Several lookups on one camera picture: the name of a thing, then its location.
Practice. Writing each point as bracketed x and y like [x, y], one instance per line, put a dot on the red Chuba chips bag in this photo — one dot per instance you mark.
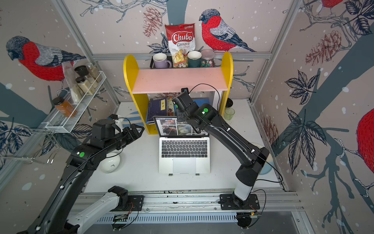
[181, 40]

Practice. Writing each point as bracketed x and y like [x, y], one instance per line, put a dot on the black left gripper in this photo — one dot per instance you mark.
[134, 134]

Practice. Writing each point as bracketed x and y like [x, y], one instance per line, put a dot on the white wire spice rack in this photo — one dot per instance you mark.
[59, 123]

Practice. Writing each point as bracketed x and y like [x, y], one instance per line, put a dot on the blue striped round plate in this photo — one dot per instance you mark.
[132, 118]

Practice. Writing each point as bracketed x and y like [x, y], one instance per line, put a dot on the silver laptop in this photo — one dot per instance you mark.
[181, 149]

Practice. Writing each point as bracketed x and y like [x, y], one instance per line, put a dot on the black lid spice jar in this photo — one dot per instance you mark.
[82, 71]
[85, 86]

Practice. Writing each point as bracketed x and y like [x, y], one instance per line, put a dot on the dark blue book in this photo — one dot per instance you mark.
[156, 107]

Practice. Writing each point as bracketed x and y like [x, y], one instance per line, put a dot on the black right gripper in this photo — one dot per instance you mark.
[178, 117]

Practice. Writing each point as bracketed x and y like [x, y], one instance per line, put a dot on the white ceramic bowl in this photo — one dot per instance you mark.
[110, 163]

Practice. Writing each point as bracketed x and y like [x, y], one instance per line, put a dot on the cream and blue plate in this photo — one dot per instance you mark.
[267, 166]

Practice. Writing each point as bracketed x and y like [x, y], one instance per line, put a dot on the yellow wooden shelf unit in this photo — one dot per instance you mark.
[140, 83]

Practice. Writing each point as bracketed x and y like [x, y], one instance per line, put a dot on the green drinking glass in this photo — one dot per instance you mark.
[229, 113]

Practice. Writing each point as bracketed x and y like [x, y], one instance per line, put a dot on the orange spice jar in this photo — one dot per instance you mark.
[66, 108]

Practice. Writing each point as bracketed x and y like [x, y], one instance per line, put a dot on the dark green mug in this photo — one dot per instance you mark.
[194, 59]

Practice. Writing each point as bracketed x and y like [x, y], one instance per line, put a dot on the silver folding laptop stand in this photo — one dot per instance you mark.
[183, 174]

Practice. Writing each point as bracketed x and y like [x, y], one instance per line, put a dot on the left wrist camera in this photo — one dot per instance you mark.
[117, 123]

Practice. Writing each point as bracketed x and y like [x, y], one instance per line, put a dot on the black tray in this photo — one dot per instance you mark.
[169, 58]

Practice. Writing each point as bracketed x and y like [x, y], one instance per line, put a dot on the lilac mug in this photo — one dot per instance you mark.
[161, 60]

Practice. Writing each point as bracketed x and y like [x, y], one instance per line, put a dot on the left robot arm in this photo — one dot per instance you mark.
[54, 218]

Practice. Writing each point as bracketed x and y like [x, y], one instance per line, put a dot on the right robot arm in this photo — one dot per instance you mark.
[207, 118]

